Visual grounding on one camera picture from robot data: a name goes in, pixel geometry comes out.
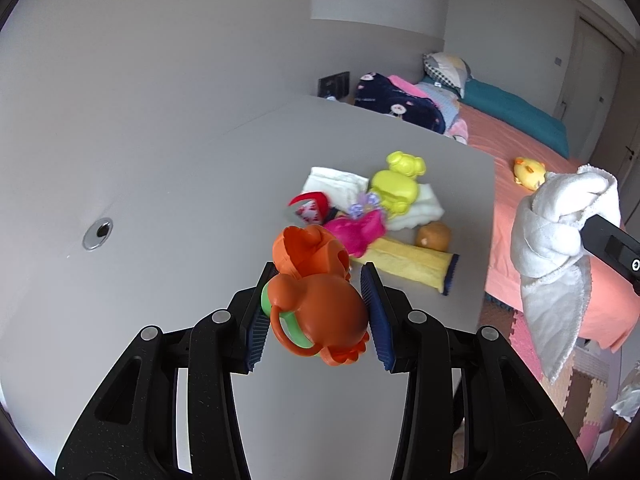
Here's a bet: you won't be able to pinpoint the light blue folded blanket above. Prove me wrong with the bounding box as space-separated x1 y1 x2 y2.
416 81 460 130

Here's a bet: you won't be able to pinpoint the white pink cartoon garment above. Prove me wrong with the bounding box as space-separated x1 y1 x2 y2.
446 117 469 145

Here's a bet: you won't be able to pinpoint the navy patterned blanket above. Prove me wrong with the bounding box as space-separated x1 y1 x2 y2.
354 73 446 134

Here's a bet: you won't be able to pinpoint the black wall socket panel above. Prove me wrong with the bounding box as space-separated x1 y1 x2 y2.
317 72 350 101

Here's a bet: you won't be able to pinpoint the yellow plastic toy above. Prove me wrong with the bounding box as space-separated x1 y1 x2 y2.
369 151 426 218

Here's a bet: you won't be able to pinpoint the foam puzzle floor mat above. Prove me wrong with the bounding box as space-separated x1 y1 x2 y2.
480 295 622 458

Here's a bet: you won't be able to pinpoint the red heart box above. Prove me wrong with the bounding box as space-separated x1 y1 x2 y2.
288 191 330 216

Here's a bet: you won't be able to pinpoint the orange plastic toy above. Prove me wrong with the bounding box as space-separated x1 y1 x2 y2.
262 226 369 366

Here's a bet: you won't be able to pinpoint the purple gingham flower clip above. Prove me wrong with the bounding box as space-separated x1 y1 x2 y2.
347 192 382 220

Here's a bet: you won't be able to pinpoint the brown round toy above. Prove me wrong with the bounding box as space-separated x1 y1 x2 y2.
416 221 451 252

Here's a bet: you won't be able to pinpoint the folded lined paper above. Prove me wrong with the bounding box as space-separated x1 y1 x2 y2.
302 167 369 211

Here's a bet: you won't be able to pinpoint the yellow chick plush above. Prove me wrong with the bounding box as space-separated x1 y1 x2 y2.
513 157 547 192

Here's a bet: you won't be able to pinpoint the teal pillow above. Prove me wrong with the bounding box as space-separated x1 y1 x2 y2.
461 79 570 158

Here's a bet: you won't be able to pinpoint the red white patterned packet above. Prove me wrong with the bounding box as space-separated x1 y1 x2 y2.
293 200 324 226

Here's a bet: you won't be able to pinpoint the white quilted cloth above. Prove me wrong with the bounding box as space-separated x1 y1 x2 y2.
510 165 620 382

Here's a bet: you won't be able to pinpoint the pink folded clothes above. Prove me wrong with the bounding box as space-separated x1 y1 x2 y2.
388 75 430 99

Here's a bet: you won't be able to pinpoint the metal desk grommet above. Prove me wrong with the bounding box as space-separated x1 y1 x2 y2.
82 217 114 252

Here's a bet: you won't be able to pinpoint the grey patterned pillow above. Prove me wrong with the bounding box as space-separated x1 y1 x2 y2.
423 52 473 99

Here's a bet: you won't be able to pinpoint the pink bed sheet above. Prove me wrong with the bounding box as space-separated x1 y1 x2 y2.
462 106 639 363

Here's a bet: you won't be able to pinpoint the closet door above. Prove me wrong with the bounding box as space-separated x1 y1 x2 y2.
554 16 623 162

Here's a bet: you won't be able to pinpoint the yellow blue-trimmed cloth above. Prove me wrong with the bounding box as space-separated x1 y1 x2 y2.
352 237 459 296

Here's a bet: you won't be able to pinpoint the magenta plastic toy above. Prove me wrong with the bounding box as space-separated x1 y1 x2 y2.
324 209 386 258

